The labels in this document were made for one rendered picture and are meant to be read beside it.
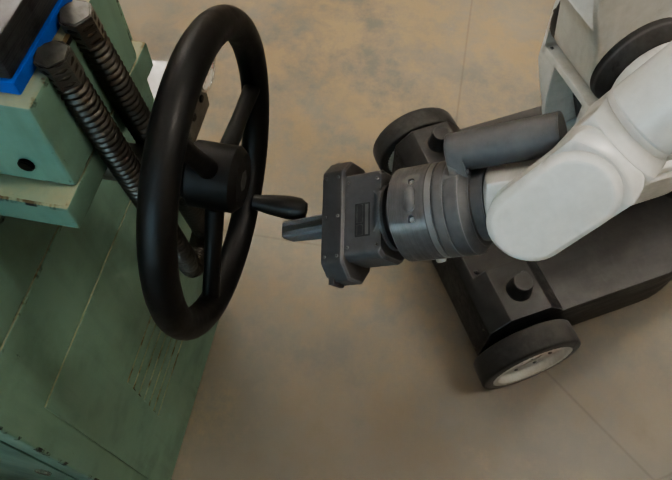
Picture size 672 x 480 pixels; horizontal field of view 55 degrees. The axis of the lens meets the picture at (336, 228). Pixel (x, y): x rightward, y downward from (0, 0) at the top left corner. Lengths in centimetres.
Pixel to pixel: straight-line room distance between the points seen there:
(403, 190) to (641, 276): 86
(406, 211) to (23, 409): 43
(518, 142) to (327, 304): 92
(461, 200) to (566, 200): 9
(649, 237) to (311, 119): 83
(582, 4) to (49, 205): 71
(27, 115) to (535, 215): 37
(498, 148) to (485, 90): 124
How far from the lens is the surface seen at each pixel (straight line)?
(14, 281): 67
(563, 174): 50
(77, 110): 50
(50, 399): 78
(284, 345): 137
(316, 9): 196
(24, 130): 49
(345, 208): 62
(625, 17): 93
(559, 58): 111
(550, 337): 122
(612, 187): 50
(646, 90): 51
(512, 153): 54
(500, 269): 124
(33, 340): 72
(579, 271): 133
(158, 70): 95
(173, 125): 45
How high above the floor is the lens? 128
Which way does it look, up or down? 60 degrees down
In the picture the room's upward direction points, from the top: straight up
